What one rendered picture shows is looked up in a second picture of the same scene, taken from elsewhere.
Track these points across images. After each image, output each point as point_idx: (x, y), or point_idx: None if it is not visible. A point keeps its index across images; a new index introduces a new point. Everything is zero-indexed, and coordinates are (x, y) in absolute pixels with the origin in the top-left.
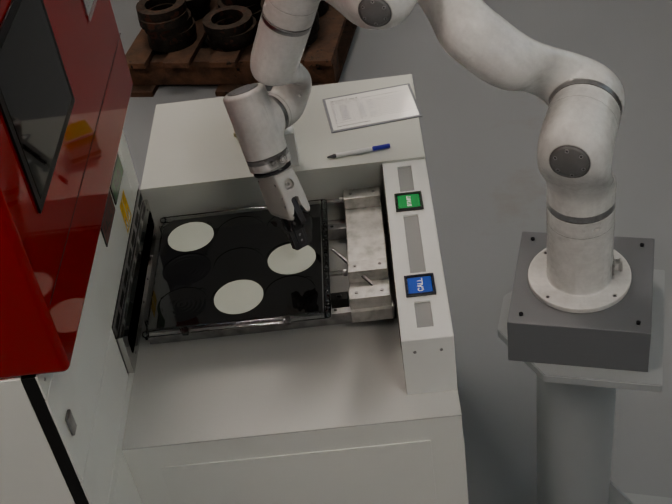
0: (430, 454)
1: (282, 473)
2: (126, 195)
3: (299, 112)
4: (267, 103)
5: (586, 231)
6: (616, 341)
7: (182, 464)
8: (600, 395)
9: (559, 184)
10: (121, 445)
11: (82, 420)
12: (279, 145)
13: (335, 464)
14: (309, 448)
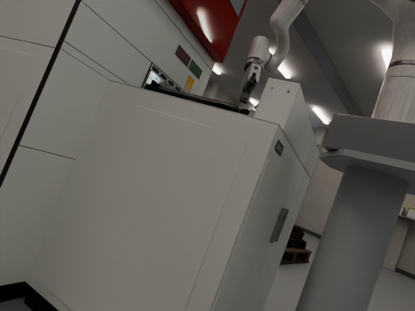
0: (243, 152)
1: (159, 128)
2: (193, 85)
3: (276, 62)
4: (267, 44)
5: (411, 70)
6: (414, 134)
7: (123, 100)
8: (377, 223)
9: (405, 26)
10: (110, 79)
11: (108, 5)
12: (262, 57)
13: (187, 134)
14: (181, 115)
